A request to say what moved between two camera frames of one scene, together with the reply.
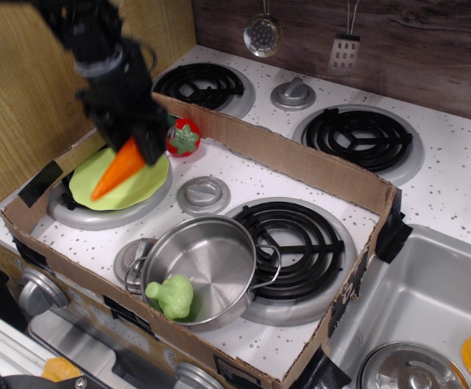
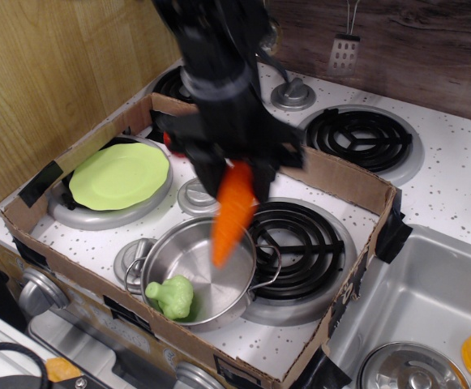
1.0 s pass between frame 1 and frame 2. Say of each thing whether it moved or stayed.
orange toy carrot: moved
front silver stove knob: stayed
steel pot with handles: stayed
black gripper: moved
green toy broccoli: stayed
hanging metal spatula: stayed
